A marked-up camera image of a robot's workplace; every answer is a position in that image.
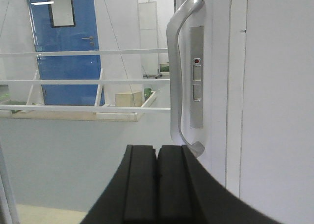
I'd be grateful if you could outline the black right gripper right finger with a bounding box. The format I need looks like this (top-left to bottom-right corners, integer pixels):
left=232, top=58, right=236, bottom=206
left=157, top=145, right=276, bottom=224

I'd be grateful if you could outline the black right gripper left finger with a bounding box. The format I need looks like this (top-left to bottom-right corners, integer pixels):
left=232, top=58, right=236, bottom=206
left=82, top=145, right=157, bottom=224

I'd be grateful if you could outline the white framed sliding glass door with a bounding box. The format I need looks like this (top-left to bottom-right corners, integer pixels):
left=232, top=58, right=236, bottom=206
left=0, top=0, right=231, bottom=224

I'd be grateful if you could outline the silver door handle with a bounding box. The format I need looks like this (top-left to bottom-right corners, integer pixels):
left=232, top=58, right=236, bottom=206
left=166, top=0, right=205, bottom=158

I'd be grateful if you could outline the blue door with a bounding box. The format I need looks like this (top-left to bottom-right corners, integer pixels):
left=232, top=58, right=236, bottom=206
left=25, top=0, right=105, bottom=106

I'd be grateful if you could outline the wooden box behind glass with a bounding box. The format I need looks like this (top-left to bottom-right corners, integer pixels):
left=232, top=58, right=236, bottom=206
left=115, top=91, right=143, bottom=107

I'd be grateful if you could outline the light wooden platform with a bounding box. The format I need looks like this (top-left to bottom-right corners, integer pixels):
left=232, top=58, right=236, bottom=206
left=0, top=110, right=144, bottom=122

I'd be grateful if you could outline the silver lock plate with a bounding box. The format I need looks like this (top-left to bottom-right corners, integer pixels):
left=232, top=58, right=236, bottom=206
left=190, top=26, right=204, bottom=128

